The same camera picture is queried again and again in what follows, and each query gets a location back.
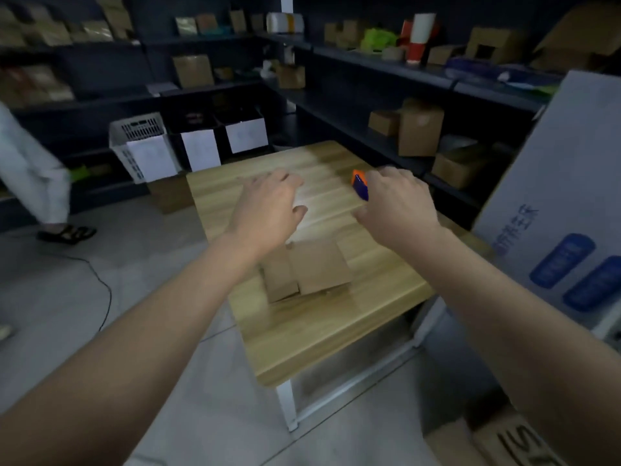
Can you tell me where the person's left hand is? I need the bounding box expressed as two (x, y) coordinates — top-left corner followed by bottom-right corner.
(225, 168), (309, 260)

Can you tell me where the person's right hand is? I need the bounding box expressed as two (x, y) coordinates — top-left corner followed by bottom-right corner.
(351, 165), (442, 250)

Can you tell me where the cardboard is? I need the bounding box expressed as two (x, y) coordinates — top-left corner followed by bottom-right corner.
(260, 239), (354, 304)

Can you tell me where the person's right forearm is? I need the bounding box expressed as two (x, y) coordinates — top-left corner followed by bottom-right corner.
(412, 227), (621, 466)

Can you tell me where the person's left forearm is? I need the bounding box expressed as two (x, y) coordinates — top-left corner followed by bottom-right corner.
(0, 232), (258, 466)

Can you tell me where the small brown shelf box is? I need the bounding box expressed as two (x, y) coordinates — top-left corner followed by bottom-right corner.
(426, 44), (466, 67)

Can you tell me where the open brown shelf box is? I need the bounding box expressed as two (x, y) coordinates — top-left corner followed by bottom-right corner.
(464, 26), (527, 65)
(531, 2), (621, 73)

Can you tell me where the orange blue yellow tape roll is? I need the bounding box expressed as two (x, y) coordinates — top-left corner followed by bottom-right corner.
(350, 169), (369, 202)

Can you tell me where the small sealed brown carton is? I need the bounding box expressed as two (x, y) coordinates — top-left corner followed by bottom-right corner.
(430, 145), (491, 190)

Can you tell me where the white flat board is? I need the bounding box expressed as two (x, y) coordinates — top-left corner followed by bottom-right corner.
(180, 129), (223, 173)
(125, 134), (180, 183)
(224, 117), (269, 155)

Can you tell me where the large sealed brown carton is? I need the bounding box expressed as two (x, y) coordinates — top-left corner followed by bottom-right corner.
(397, 97), (445, 157)

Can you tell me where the small carton with white label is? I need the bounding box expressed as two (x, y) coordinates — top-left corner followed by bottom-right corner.
(367, 109), (402, 137)

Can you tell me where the dim brown flattened carton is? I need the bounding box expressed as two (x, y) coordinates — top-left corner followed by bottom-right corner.
(145, 174), (195, 214)

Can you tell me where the black plastic crate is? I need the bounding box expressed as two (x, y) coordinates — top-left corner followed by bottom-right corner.
(162, 111), (224, 170)
(215, 105), (268, 151)

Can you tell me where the dark metal shelf unit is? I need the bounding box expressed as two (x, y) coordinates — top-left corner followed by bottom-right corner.
(0, 0), (292, 228)
(257, 0), (621, 228)

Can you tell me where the brown carton with black print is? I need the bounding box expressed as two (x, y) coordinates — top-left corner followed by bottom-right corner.
(274, 62), (307, 91)

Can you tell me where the plain brown shelf carton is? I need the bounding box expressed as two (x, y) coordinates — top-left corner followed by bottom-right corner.
(172, 54), (215, 89)

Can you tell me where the white perforated plastic crate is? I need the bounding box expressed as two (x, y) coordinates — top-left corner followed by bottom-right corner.
(109, 113), (183, 185)

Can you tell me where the red white paper cup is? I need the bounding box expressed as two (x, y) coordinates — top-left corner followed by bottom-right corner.
(406, 13), (437, 65)

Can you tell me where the large white printed carton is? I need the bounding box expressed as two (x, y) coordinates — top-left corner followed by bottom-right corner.
(473, 70), (621, 340)

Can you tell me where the tilted brown shelf carton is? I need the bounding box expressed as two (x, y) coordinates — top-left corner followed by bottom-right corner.
(339, 19), (367, 49)

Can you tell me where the green blue plastic utensil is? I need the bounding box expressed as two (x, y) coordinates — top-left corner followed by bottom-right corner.
(499, 80), (559, 98)

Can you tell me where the white wrapped bundle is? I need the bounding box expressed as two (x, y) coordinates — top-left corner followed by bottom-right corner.
(265, 12), (305, 34)

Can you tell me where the large brown carton black logo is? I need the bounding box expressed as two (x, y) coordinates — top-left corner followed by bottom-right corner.
(424, 407), (569, 466)

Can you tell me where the pile of dim shelf packets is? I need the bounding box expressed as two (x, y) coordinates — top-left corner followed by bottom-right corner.
(0, 64), (76, 106)

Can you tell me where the row of dim shelf packets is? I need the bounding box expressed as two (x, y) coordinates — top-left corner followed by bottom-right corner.
(0, 0), (142, 48)

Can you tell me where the thin black floor cable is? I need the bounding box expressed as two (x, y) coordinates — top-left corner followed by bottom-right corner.
(48, 254), (113, 333)

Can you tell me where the grey metal table frame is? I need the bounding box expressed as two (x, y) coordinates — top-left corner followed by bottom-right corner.
(274, 295), (447, 432)

